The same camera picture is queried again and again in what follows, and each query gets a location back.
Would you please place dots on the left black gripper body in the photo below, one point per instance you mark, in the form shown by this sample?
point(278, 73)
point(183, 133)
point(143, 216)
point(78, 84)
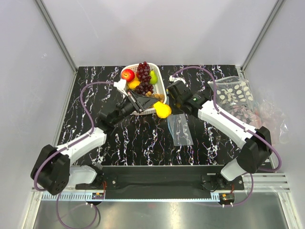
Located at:
point(134, 100)

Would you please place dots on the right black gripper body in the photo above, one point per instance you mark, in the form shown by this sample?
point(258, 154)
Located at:
point(175, 105)

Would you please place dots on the yellow pear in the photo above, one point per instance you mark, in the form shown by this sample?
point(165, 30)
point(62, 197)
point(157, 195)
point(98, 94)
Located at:
point(162, 110)

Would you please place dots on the clear zip top bag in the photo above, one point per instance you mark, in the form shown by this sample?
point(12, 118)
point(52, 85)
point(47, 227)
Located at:
point(179, 130)

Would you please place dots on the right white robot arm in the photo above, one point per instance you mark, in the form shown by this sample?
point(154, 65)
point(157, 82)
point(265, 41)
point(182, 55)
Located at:
point(255, 144)

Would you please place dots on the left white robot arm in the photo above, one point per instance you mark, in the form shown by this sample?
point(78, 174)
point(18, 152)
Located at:
point(52, 169)

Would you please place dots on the bag of white slices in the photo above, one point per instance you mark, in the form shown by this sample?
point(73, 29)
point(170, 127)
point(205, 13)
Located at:
point(233, 93)

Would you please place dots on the bag of pink slices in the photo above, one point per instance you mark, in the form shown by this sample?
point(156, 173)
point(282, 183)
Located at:
point(246, 115)

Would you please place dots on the crumpled clear plastic bag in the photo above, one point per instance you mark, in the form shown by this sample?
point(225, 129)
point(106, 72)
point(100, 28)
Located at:
point(272, 117)

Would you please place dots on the yellow lemon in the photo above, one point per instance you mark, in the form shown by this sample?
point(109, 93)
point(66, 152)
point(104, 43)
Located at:
point(133, 84)

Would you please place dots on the white perforated plastic basket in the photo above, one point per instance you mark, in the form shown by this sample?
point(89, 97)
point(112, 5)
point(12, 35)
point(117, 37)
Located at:
point(158, 87)

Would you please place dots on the green pear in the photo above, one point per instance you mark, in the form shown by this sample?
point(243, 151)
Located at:
point(153, 77)

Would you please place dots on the red grape bunch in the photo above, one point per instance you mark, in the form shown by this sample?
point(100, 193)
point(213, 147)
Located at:
point(143, 75)

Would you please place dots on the red apple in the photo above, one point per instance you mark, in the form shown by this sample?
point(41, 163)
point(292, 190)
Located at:
point(128, 75)

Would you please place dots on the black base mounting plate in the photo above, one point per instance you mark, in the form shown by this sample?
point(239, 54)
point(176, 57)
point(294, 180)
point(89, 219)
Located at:
point(188, 176)

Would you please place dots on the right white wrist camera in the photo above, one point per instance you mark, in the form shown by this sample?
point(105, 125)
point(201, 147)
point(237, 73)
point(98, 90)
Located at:
point(174, 79)

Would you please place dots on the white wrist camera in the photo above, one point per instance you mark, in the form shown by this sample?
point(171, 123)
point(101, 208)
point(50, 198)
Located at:
point(174, 79)
point(121, 86)

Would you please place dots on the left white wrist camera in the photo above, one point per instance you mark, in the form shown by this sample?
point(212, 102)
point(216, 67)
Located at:
point(121, 86)

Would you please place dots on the aluminium frame rail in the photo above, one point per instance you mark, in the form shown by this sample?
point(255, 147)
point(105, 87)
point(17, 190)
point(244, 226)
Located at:
point(261, 182)

